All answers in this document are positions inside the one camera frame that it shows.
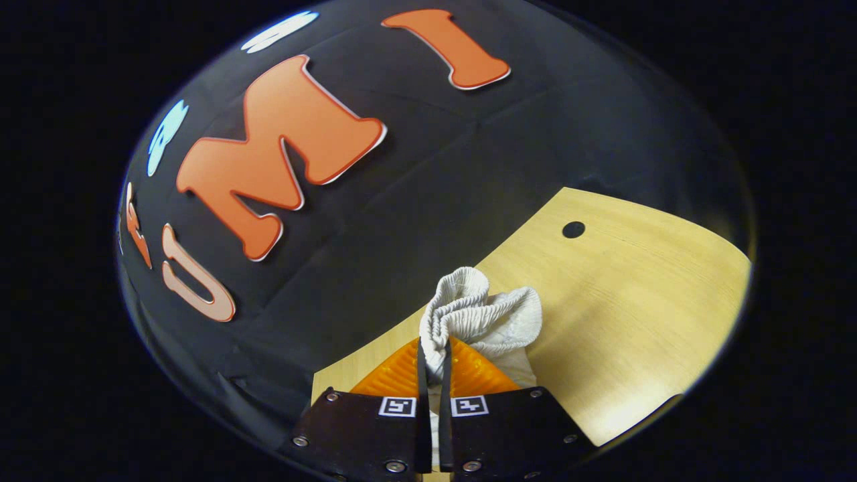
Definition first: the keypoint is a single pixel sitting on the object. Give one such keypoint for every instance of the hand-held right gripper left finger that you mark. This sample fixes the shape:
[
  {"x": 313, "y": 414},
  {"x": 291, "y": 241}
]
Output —
[{"x": 424, "y": 435}]

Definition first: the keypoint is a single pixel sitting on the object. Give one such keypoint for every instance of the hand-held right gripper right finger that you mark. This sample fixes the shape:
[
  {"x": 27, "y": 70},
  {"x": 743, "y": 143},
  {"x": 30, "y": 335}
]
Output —
[{"x": 445, "y": 435}]

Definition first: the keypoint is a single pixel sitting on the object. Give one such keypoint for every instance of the black backdrop cloth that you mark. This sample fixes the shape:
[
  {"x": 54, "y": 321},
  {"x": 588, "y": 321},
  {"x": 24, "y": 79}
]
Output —
[{"x": 402, "y": 254}]

